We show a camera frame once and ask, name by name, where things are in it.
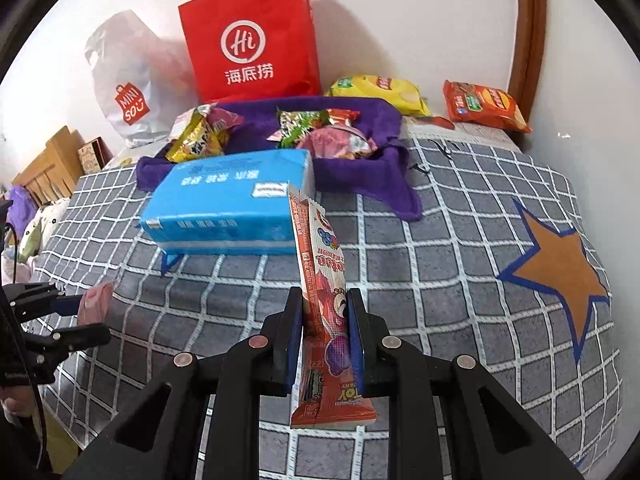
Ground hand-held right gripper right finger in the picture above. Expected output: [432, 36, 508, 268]
[347, 287, 583, 480]

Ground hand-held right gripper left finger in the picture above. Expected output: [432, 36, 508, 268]
[65, 286, 306, 480]

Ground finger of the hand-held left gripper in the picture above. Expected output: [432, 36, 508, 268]
[10, 282, 83, 318]
[30, 324, 111, 356]

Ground small pink snack packet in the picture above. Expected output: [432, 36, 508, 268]
[77, 280, 116, 326]

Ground long red snack packet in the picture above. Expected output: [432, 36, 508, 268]
[287, 183, 378, 429]

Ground blue tissue pack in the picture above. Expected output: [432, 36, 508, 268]
[139, 149, 317, 256]

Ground purple towel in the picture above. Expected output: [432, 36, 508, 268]
[136, 97, 423, 222]

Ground pink clear snack bag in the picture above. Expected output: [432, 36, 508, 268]
[297, 127, 378, 161]

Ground yellow snack packet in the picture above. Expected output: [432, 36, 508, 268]
[165, 110, 226, 163]

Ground green snack packet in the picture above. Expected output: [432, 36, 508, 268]
[277, 108, 331, 150]

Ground small red snack packet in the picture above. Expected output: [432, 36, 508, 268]
[326, 108, 362, 128]

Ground magenta snack packet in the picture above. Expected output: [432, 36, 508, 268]
[200, 104, 246, 133]

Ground person's left forearm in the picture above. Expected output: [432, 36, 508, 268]
[0, 410, 53, 480]

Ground person's left hand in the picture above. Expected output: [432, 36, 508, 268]
[0, 395, 33, 418]

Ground white patterned cloth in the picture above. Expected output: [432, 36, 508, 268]
[15, 199, 71, 261]

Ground purple cloth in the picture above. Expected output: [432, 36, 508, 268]
[7, 185, 38, 211]

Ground grey checked bedsheet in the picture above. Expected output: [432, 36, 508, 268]
[30, 132, 613, 480]

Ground wooden headboard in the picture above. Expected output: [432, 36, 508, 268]
[11, 126, 88, 206]

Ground brown patterned box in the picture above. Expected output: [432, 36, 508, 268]
[76, 137, 113, 176]

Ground white plastic shopping bag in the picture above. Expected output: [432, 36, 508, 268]
[84, 9, 198, 150]

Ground yellow chips bag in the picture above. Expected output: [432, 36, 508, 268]
[324, 76, 431, 117]

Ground orange chips bag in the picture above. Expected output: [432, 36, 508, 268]
[442, 80, 533, 134]

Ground red paper bag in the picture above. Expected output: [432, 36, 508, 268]
[177, 0, 323, 103]

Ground black cable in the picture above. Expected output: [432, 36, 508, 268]
[2, 220, 48, 461]

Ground wooden door frame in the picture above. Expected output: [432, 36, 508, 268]
[507, 0, 548, 116]

